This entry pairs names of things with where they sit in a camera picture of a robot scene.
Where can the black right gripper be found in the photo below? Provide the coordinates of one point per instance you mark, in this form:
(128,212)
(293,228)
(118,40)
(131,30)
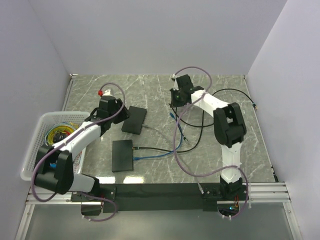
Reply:
(173,103)

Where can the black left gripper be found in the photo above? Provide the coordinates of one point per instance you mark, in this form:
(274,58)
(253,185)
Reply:
(124,113)

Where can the dark grey network switch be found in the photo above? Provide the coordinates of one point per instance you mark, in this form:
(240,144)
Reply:
(122,156)

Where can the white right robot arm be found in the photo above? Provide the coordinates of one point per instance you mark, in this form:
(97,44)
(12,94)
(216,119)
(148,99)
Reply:
(228,122)

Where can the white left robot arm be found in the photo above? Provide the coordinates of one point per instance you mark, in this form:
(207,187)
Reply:
(53,168)

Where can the white plastic mesh basket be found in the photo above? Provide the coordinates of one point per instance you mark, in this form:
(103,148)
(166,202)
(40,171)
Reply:
(44,124)

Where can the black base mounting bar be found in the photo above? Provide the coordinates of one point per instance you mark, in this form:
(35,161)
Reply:
(173,196)

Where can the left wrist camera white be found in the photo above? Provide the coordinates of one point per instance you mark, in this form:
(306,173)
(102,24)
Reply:
(107,92)

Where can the aluminium rail frame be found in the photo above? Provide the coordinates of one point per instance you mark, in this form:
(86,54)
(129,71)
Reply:
(265,192)

